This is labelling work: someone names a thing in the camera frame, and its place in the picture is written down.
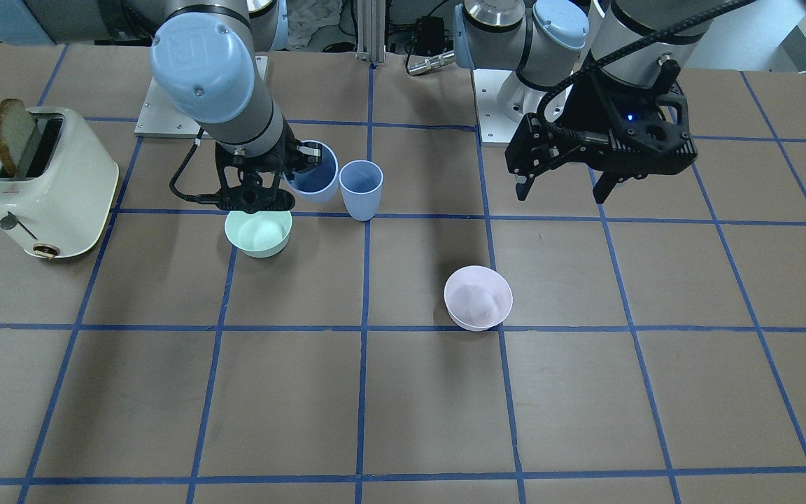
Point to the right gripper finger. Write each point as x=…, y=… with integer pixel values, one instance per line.
x=308, y=155

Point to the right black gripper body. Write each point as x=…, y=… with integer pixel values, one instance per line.
x=293, y=160

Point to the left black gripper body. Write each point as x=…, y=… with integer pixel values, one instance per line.
x=585, y=106

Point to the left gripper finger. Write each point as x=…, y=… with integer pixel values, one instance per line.
x=606, y=184
x=537, y=146

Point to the blue cup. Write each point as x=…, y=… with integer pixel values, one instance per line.
x=361, y=183
x=320, y=184

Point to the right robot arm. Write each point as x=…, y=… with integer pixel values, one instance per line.
x=194, y=28

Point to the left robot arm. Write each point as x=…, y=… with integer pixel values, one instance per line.
x=553, y=44

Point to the green bowl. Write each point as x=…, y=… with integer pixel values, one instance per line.
x=259, y=235

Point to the pink bowl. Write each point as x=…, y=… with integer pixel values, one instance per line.
x=477, y=298

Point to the cream white toaster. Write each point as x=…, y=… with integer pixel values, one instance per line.
x=57, y=204

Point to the bread slice in toaster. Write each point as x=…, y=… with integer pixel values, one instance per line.
x=17, y=125

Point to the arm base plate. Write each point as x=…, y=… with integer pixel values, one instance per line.
x=501, y=101
x=165, y=112

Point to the aluminium frame post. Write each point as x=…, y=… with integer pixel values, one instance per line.
x=370, y=31

